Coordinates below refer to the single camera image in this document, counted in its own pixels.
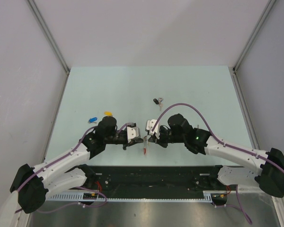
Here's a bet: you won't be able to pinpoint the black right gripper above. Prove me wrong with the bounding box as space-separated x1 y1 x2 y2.
149 126 186 148

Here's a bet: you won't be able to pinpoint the red handled metal key organiser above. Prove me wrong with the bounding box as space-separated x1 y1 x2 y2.
143 135 149 155

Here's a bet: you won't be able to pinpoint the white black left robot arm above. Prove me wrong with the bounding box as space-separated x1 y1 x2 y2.
0 116 143 227

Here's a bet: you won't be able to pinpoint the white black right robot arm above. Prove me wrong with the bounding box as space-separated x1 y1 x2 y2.
145 114 284 198

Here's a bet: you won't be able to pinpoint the black and blue tagged keys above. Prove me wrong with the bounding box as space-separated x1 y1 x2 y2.
153 97 164 111

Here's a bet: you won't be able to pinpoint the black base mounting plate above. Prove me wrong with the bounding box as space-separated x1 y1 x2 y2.
39 164 239 206

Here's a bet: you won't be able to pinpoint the blue tagged key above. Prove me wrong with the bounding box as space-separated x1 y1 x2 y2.
88 117 98 123

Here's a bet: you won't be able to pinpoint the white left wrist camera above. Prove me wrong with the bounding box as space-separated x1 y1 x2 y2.
126 123 141 141

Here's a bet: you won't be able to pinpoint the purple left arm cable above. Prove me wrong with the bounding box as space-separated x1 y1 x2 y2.
14 122 133 213

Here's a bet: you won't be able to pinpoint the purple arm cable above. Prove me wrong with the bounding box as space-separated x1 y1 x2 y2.
151 103 284 225
14 122 133 213

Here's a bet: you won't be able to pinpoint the slotted cable duct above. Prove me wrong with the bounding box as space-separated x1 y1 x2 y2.
47 190 213 203

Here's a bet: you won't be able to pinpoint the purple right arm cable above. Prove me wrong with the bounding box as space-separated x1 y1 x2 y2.
151 103 284 225

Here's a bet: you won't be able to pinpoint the left aluminium frame post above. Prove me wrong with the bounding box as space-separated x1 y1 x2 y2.
25 0 71 73

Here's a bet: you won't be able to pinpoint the aluminium frame post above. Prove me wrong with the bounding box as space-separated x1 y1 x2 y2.
231 0 279 73
25 0 71 73

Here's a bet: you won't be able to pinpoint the right aluminium frame post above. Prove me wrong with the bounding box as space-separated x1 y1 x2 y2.
231 0 279 73

